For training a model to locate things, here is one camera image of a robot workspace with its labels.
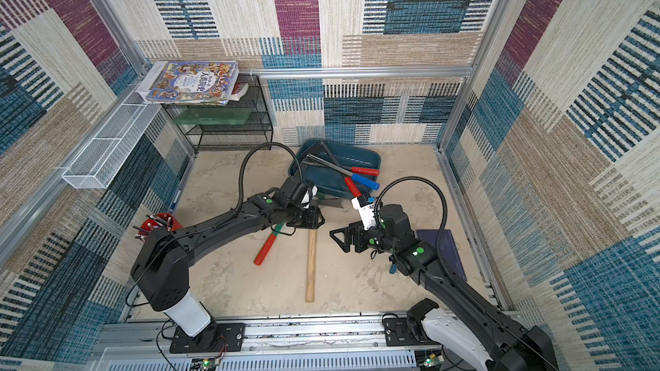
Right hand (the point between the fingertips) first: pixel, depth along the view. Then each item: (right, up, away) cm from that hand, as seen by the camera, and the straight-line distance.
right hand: (344, 233), depth 76 cm
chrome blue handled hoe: (+5, +16, +19) cm, 25 cm away
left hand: (-7, +2, +8) cm, 11 cm away
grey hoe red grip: (+6, +19, +25) cm, 32 cm away
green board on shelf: (-47, +40, +26) cm, 67 cm away
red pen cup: (-57, +3, +5) cm, 57 cm away
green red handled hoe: (-26, -8, +13) cm, 31 cm away
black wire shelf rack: (-37, +37, +39) cm, 65 cm away
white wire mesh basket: (-66, +20, -6) cm, 70 cm away
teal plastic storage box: (-5, +14, +38) cm, 40 cm away
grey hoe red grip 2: (+2, +15, +21) cm, 26 cm away
